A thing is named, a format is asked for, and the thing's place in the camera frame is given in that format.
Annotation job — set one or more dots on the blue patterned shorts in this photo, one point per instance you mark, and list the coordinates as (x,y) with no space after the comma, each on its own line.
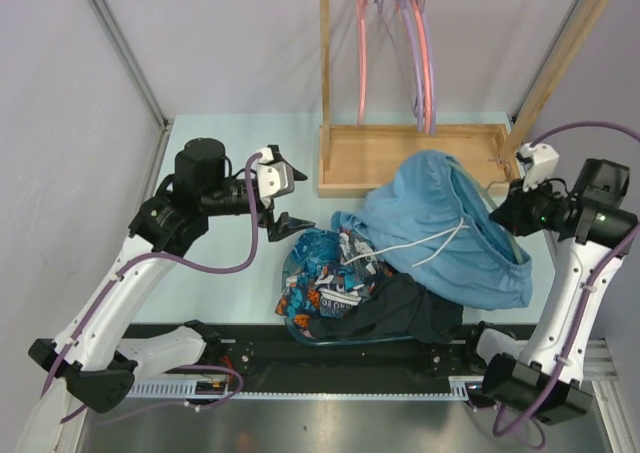
(339,272)

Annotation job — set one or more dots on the pink hanger left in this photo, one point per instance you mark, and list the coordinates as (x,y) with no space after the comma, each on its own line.
(362,58)

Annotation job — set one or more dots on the dark navy shorts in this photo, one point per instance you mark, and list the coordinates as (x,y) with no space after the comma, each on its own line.
(400,307)

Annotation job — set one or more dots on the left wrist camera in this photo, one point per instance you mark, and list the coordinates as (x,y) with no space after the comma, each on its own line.
(272,181)

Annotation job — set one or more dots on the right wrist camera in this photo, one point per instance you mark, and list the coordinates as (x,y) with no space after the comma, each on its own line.
(539,162)

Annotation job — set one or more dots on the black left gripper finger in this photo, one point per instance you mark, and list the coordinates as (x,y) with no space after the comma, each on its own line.
(285,226)
(278,159)

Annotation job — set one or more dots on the salmon pink hanger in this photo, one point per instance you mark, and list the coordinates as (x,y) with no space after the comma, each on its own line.
(419,99)

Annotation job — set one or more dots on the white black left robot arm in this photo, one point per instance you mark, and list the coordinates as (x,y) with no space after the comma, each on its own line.
(86,354)

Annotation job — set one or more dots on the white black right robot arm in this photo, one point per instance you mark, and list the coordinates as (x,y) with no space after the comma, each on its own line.
(542,378)

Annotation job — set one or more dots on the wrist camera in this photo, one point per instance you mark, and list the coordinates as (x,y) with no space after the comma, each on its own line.
(272,181)
(539,162)

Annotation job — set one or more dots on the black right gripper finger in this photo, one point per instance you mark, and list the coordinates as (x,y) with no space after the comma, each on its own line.
(508,218)
(515,195)

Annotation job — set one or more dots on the aluminium corner frame post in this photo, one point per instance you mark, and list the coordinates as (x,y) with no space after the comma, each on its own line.
(123,50)

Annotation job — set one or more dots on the light blue shorts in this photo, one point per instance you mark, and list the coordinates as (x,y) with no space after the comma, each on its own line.
(432,223)

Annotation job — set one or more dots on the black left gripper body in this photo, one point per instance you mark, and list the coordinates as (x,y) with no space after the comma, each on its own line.
(265,214)

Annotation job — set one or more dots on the wooden clothes rack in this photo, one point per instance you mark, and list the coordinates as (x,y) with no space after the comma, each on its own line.
(354,160)

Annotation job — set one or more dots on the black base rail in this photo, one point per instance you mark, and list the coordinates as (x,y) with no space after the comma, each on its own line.
(272,362)

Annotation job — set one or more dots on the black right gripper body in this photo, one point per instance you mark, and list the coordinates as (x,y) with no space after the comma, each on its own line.
(538,209)

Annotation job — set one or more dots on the lavender hanger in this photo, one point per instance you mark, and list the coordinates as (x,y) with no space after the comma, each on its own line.
(428,77)

